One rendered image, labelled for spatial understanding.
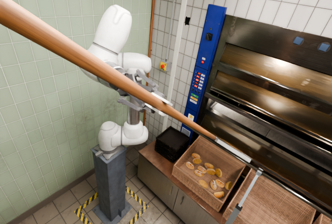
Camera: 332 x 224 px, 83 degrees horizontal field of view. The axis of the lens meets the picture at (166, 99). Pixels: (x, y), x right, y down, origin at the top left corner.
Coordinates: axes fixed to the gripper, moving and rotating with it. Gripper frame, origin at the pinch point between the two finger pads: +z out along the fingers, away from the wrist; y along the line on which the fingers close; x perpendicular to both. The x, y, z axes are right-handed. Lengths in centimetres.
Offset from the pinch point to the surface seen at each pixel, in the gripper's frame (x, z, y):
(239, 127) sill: -144, 6, -21
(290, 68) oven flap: -101, 21, -72
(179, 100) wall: -150, -66, -16
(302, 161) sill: -143, 61, -20
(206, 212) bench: -143, 18, 62
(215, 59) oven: -109, -37, -62
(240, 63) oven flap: -105, -14, -65
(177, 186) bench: -143, -16, 62
